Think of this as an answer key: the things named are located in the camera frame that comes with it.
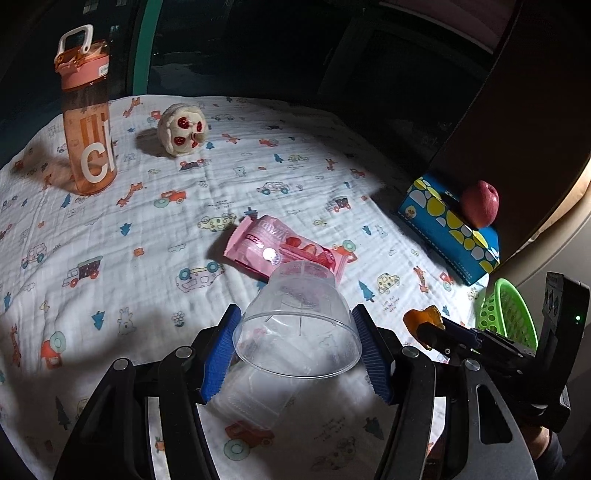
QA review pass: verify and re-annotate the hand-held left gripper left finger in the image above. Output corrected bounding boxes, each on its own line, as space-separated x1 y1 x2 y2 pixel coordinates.
55 303 243 480

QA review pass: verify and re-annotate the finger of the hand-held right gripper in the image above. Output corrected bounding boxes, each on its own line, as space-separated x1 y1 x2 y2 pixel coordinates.
438 316 481 347
417 325 478 365

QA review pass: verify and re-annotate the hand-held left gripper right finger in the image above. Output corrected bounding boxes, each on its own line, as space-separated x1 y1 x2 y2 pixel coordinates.
351 305 541 480

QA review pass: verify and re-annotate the orange peel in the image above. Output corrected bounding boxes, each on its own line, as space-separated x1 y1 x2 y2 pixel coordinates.
404 305 445 344

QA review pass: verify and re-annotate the green mesh plastic basket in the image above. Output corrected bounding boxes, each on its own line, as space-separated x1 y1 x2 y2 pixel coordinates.
477 278 539 349

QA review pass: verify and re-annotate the clear plastic cup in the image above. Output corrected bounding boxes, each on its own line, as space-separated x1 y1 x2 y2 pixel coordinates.
233 260 363 380

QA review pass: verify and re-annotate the round container with printed lid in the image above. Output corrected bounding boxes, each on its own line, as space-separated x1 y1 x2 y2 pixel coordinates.
221 364 296 432

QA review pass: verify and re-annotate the blue spotted tissue box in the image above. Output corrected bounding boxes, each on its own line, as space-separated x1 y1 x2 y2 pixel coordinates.
397 174 502 286

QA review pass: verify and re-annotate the cream fabric cushion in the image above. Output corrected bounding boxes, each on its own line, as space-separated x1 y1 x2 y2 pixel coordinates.
505 157 591 289

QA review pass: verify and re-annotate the red apple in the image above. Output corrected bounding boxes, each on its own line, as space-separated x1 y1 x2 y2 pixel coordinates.
462 181 500 229

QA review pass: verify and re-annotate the pink snack packet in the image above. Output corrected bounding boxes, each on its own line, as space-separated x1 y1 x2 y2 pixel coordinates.
224 215 358 283

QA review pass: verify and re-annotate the white printed blanket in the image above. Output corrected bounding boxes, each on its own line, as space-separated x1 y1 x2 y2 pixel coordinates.
0 95 485 480

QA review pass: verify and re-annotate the brown wooden panel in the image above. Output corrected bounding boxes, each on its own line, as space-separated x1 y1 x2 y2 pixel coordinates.
429 0 591 278

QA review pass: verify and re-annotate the cream skull toy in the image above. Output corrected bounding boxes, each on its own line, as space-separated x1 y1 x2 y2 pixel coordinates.
157 104 208 158

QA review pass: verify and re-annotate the orange water bottle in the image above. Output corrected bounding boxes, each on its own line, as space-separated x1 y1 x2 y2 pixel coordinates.
54 24 118 195

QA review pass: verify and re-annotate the green window frame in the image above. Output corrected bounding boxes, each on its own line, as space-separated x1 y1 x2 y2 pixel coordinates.
129 0 158 96

